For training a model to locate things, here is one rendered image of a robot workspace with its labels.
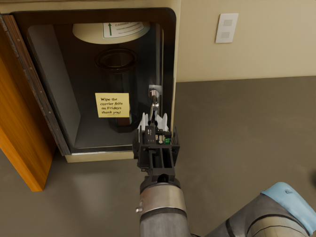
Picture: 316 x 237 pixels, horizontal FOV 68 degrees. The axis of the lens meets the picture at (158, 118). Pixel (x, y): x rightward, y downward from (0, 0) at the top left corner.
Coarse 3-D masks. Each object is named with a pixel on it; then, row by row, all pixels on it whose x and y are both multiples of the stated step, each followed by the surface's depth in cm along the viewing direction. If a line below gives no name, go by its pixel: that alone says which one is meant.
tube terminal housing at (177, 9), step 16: (80, 0) 41; (96, 0) 41; (112, 0) 41; (128, 0) 42; (144, 0) 42; (160, 0) 42; (176, 0) 42; (176, 32) 46; (176, 48) 49; (176, 64) 51; (80, 160) 72; (96, 160) 72
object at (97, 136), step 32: (32, 32) 43; (64, 32) 43; (96, 32) 44; (128, 32) 44; (160, 32) 45; (64, 64) 48; (96, 64) 48; (128, 64) 49; (160, 64) 49; (64, 96) 53; (160, 96) 55; (64, 128) 60; (96, 128) 61; (128, 128) 62
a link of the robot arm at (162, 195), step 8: (160, 184) 38; (168, 184) 38; (144, 192) 38; (152, 192) 37; (160, 192) 36; (168, 192) 36; (176, 192) 37; (144, 200) 37; (152, 200) 36; (160, 200) 35; (168, 200) 35; (176, 200) 36; (136, 208) 37; (144, 208) 36; (152, 208) 35; (176, 208) 41; (184, 208) 36
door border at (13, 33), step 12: (12, 24) 42; (12, 36) 43; (24, 48) 45; (24, 60) 46; (36, 72) 48; (36, 84) 50; (48, 108) 55; (48, 120) 58; (60, 132) 61; (60, 144) 64
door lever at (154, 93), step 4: (152, 92) 54; (156, 92) 54; (152, 96) 53; (156, 96) 53; (152, 100) 52; (156, 100) 52; (152, 104) 51; (156, 104) 51; (152, 108) 51; (156, 108) 51; (152, 112) 52; (156, 112) 52; (152, 116) 53; (156, 116) 53; (152, 120) 54; (152, 124) 55
